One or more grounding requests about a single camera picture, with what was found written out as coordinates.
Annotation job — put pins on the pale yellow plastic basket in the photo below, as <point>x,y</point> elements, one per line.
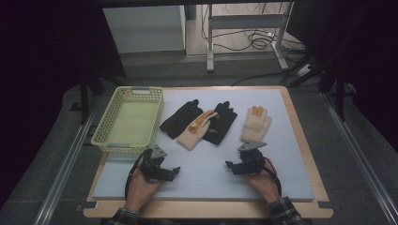
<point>131,125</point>

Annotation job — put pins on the aluminium rail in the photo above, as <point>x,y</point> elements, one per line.
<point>62,168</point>
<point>359,156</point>

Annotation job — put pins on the black stand leg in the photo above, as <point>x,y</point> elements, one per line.
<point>84,97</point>

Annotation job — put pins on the beige glove with orange animal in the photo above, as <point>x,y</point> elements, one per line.
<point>195,132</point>

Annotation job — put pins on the light grey foam mat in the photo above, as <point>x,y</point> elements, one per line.
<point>203,175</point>

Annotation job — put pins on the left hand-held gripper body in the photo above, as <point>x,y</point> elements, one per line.
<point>149,165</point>

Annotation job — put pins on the white metal stand frame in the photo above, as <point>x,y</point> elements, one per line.
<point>244,22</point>

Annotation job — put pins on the beige glove with orange fingertips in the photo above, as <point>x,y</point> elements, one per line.
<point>256,125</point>

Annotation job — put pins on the white cabinet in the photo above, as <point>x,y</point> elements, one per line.
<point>147,29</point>

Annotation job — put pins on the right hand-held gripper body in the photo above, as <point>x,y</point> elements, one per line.
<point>252,159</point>

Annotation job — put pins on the plain black glove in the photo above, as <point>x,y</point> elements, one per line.
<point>181,120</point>

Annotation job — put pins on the person's left hand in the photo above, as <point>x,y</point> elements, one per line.
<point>140,190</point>

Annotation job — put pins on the black table corner bracket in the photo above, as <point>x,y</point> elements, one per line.
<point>325,204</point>
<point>89,205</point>

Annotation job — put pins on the black tripod stand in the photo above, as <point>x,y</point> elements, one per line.
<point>328,75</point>

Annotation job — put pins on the person's right hand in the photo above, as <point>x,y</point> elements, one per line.
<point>263,186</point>

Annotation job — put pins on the black glove with small logo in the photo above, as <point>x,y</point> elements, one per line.
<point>220,125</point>

